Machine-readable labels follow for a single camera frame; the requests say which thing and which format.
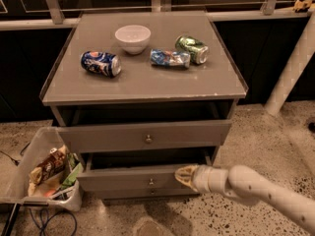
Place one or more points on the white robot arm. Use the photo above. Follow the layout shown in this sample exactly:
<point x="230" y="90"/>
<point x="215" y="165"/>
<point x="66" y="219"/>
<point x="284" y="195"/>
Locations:
<point x="246" y="186"/>

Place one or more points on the green soda can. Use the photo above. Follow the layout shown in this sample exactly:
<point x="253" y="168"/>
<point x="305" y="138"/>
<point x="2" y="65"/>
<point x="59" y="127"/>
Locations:
<point x="197" y="49"/>

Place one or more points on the grey drawer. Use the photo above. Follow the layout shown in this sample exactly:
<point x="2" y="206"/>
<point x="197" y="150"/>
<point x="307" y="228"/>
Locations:
<point x="142" y="193"/>
<point x="145" y="136"/>
<point x="139" y="169"/>

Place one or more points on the crushed light blue can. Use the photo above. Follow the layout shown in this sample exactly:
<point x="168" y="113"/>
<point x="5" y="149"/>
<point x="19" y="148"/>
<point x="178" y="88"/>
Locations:
<point x="167" y="58"/>

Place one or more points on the yellow object on ledge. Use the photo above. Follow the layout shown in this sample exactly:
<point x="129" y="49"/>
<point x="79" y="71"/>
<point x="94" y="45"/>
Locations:
<point x="302" y="6"/>

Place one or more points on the white ceramic bowl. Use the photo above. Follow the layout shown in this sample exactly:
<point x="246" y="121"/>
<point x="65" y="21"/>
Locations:
<point x="133" y="38"/>

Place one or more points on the brown snack bag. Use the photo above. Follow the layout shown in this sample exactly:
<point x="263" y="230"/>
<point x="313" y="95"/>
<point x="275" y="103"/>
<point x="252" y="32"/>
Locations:
<point x="52" y="165"/>

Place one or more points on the blue soda can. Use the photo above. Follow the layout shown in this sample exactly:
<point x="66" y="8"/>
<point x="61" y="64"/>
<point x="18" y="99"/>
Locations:
<point x="101" y="63"/>

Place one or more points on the metal railing frame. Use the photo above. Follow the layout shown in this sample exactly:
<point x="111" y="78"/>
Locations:
<point x="60" y="14"/>

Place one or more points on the grey top drawer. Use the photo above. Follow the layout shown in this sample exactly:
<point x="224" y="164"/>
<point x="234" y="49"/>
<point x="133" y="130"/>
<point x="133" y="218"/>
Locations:
<point x="145" y="136"/>

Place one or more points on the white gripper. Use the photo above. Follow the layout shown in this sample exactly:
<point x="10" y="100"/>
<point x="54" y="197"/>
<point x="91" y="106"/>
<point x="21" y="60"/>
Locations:
<point x="201" y="178"/>

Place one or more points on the green snack packet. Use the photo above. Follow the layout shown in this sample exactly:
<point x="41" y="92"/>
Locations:
<point x="74" y="167"/>

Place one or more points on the grey drawer cabinet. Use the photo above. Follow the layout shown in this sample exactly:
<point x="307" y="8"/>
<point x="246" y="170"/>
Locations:
<point x="141" y="92"/>

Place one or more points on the white diagonal pole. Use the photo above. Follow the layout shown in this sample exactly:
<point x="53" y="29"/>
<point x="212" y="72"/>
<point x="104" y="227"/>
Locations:
<point x="294" y="67"/>

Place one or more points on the grey bottom drawer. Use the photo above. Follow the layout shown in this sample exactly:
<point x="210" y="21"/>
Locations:
<point x="142" y="193"/>

